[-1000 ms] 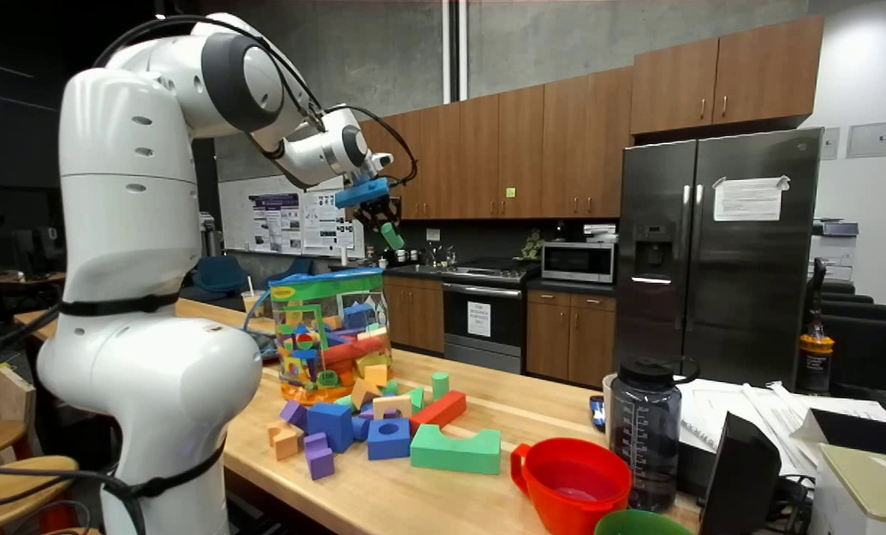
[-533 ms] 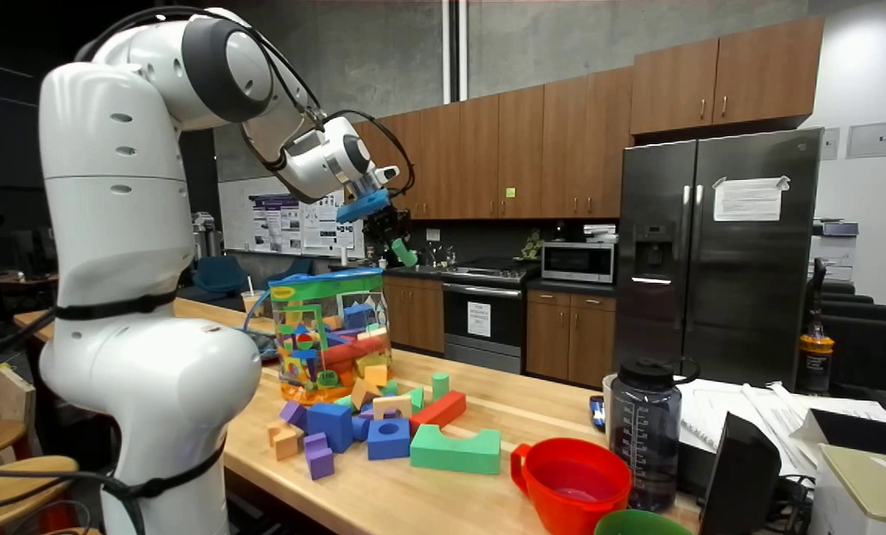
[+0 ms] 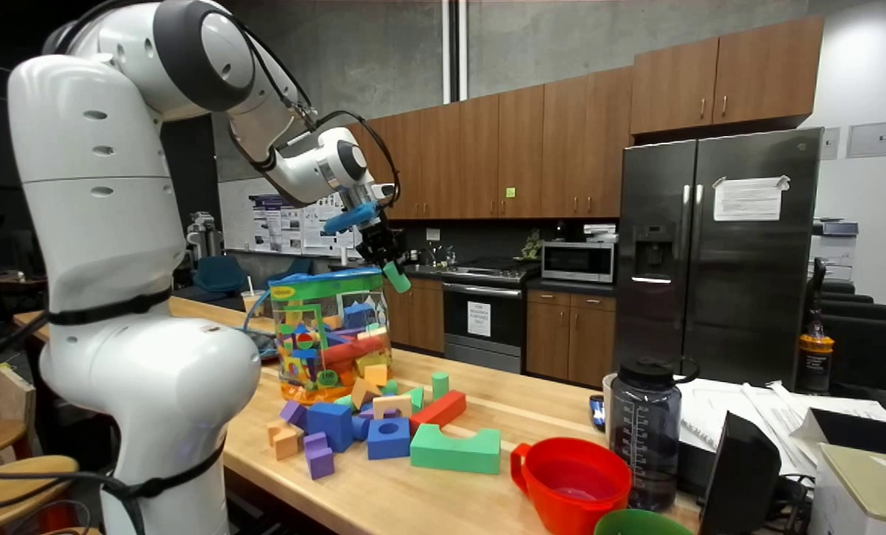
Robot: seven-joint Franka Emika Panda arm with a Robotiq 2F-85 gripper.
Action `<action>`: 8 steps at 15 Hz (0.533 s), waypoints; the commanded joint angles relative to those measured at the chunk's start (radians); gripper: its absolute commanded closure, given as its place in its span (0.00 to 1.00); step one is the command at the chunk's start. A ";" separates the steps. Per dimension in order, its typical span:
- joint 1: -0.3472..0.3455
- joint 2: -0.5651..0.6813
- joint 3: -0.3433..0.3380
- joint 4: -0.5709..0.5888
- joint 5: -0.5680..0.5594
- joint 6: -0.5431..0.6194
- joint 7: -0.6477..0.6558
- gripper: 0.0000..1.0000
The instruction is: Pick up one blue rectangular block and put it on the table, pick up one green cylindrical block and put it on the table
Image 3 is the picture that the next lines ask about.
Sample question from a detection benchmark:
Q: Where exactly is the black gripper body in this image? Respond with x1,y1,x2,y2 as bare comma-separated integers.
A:
360,214,408,268

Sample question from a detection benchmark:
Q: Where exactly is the bright green cylinder block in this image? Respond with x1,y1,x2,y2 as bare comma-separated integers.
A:
381,259,414,297

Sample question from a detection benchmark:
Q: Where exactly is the large red orange block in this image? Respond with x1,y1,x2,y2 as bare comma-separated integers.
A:
320,333,392,367

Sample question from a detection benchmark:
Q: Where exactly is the green triangle foam block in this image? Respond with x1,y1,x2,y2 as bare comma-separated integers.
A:
381,376,427,415

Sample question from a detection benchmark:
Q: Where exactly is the pale yellow rectangular block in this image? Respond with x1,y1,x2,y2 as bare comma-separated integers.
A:
372,393,417,422

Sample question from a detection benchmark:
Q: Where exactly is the blue cylinder foam block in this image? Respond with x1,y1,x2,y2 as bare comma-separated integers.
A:
349,409,374,446
302,400,356,455

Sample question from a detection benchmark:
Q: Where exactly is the purple rectangular foam block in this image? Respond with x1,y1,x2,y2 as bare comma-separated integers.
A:
279,397,310,430

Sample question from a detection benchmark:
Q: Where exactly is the blue square block with hole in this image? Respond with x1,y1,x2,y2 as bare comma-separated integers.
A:
366,412,414,462

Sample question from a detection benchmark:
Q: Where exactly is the green arch foam block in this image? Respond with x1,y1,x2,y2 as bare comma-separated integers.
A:
408,422,506,479

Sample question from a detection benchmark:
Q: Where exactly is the purple arch foam block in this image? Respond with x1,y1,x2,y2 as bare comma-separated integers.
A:
301,430,340,483

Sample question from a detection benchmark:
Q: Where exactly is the wooden base cabinet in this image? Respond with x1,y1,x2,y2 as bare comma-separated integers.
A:
386,272,448,357
524,286,622,390

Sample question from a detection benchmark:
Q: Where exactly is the white paper note on oven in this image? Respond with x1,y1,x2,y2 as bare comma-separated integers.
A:
463,299,497,341

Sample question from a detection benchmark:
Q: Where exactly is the steel kitchen oven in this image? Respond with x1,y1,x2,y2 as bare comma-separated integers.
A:
439,275,530,376

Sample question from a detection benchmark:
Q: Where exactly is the small potted plant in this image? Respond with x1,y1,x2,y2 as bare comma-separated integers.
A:
517,229,543,265

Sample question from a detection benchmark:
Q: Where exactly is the blue chair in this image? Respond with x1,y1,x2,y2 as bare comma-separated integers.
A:
184,253,253,306

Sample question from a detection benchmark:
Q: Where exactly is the steel microwave oven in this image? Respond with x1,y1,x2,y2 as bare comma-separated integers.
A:
537,237,622,287

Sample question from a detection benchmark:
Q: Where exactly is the white container stack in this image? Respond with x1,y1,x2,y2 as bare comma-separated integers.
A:
579,219,622,247

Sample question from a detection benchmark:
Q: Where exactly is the vertical metal pipe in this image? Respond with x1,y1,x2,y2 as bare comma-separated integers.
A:
436,0,472,107

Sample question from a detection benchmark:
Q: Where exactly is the small dark device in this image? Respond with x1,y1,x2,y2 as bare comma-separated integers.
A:
585,393,612,437

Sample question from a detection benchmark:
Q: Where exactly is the red plastic measuring cup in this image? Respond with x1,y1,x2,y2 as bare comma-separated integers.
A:
509,437,635,535

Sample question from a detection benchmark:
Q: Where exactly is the dark water bottle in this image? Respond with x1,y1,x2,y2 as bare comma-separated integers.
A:
607,357,683,514

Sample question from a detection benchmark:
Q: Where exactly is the dark steel refrigerator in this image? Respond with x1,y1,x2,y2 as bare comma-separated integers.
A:
612,124,827,390

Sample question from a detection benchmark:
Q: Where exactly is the white paper note on refrigerator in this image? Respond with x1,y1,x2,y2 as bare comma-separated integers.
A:
711,173,793,226

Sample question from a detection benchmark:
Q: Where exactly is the green plastic bowl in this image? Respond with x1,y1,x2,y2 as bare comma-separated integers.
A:
592,504,696,535

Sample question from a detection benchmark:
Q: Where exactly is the stack of white papers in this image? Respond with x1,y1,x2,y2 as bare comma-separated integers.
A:
677,375,886,482

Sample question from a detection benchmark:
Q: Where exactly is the black flat device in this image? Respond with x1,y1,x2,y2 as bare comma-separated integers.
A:
696,409,784,535

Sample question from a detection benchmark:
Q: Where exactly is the bottle with orange lid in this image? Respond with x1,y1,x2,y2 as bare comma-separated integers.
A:
796,311,838,394

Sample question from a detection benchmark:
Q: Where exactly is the wooden chair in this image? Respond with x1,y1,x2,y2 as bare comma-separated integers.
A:
0,360,81,535

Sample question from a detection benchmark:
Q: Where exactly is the white office printer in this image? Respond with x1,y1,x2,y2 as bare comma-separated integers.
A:
811,217,863,287

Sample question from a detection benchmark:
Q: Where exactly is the black office chair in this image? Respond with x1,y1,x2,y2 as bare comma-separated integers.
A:
815,278,886,397

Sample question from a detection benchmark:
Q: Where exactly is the white cardboard box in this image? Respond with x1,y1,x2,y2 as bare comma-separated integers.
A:
803,407,886,535

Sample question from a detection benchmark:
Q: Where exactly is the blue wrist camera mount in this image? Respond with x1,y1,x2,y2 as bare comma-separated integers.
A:
320,198,383,237

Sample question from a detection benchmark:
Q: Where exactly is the white wall poster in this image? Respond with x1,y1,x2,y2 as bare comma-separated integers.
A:
216,174,366,262

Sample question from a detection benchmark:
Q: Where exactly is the long wooden wall cabinet row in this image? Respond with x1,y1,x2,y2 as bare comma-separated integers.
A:
350,64,635,223

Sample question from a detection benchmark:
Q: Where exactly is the wooden double door wall cabinet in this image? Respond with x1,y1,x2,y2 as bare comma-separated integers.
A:
628,15,827,138

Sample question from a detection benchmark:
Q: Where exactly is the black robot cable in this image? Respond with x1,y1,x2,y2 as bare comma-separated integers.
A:
0,306,53,381

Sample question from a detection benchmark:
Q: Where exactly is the small grey wall plate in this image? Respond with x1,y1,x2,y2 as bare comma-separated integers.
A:
818,124,845,162

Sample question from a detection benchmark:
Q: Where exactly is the large grey wall plate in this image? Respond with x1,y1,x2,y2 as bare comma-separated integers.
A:
845,118,886,159

